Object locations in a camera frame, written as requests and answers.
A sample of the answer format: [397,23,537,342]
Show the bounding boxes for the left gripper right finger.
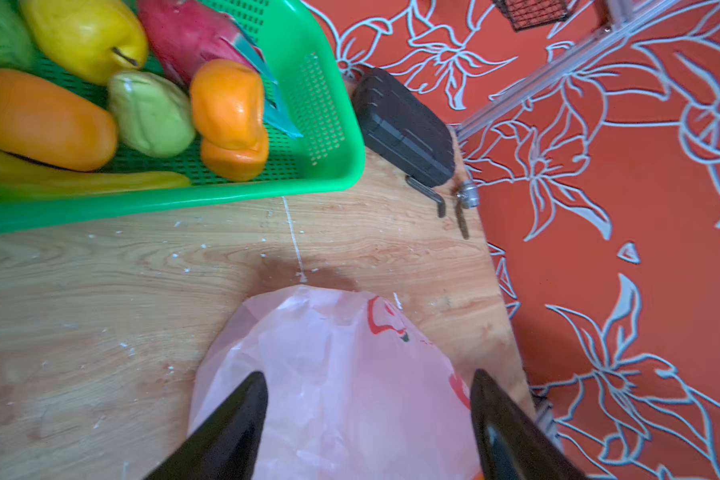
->
[470,369,585,480]

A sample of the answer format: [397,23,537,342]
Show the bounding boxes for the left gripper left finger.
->
[147,371,268,479]

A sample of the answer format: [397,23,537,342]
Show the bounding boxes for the pink plastic bag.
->
[188,286,480,479]

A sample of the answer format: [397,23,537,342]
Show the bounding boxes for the orange fruit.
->
[0,69,118,172]
[200,134,269,182]
[190,59,267,150]

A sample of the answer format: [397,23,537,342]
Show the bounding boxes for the green pear fruit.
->
[107,70,196,158]

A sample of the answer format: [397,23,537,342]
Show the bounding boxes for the red green dragon fruit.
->
[136,0,301,138]

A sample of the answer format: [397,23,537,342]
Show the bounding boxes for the yellow lemon fruit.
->
[19,0,149,86]

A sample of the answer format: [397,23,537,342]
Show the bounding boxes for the small metal fitting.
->
[455,179,480,240]

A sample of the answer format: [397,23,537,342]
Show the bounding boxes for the dark hex key tool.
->
[405,175,446,218]

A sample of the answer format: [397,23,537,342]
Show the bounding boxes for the green plastic basket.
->
[0,1,365,234]

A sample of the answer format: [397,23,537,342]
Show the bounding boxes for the black plastic case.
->
[352,68,455,187]

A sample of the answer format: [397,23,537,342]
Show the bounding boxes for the yellow banana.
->
[0,151,191,202]

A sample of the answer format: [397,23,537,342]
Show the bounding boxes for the black wire wall basket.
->
[492,0,571,32]

